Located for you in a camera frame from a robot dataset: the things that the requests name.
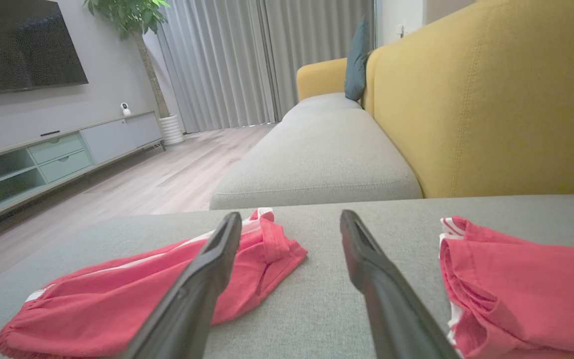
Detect white ribbed plant pot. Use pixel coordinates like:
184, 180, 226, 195
158, 114, 186, 147

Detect yellow sofa armrest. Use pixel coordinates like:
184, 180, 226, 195
295, 57, 349, 102

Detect red shorts with white stripe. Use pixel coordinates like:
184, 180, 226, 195
0, 207, 309, 359

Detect grey and green TV cabinet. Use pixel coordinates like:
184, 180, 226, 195
0, 110, 166, 248

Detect red basketball jersey number 23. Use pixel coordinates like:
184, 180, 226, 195
438, 215, 574, 359

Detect large grey sofa seat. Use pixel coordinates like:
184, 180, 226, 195
0, 194, 574, 359

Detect black flat screen television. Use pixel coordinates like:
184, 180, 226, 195
0, 0, 89, 98

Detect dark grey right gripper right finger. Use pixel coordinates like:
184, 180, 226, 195
339, 209, 460, 359

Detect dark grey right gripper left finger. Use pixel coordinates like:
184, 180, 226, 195
117, 211, 243, 359

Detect grey pleated curtain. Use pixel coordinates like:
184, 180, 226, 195
153, 0, 376, 135

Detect teal throw pillow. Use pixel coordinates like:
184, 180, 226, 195
344, 14, 372, 102

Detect small grey sofa seat cushion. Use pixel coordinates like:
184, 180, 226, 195
281, 92, 363, 121

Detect large yellow sofa backrest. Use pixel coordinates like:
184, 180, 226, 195
361, 0, 574, 199

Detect green indoor tree plant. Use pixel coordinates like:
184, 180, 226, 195
83, 0, 172, 120

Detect long grey sofa seat cushion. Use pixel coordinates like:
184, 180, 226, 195
209, 107, 424, 210

